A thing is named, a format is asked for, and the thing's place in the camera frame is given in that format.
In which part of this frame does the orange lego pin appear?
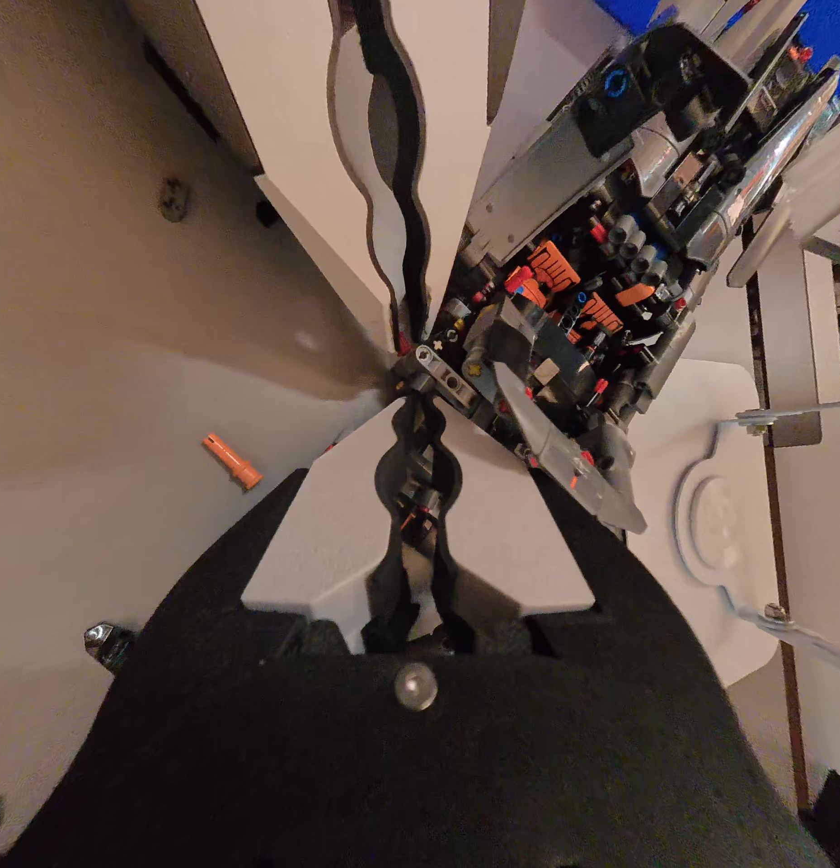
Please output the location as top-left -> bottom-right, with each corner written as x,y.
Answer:
202,433 -> 265,491

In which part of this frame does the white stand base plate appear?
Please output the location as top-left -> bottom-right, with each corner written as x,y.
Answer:
626,359 -> 783,689

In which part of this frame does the metal stand bracket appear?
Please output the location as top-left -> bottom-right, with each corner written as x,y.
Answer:
735,400 -> 840,435
732,600 -> 840,669

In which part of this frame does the blue plastic bin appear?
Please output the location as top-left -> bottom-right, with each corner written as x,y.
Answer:
592,0 -> 840,75

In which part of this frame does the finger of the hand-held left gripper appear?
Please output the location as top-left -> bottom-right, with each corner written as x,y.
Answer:
196,0 -> 421,357
366,0 -> 494,343

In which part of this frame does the grey lego car model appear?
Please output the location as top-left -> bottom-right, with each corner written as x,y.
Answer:
393,20 -> 840,543

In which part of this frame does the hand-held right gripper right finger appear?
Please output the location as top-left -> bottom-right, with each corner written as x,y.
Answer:
430,400 -> 597,655

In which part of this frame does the small dark lego piece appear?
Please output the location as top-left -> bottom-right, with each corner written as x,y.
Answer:
157,178 -> 192,223

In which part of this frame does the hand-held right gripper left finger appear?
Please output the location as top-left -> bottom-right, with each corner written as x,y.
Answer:
242,396 -> 410,655

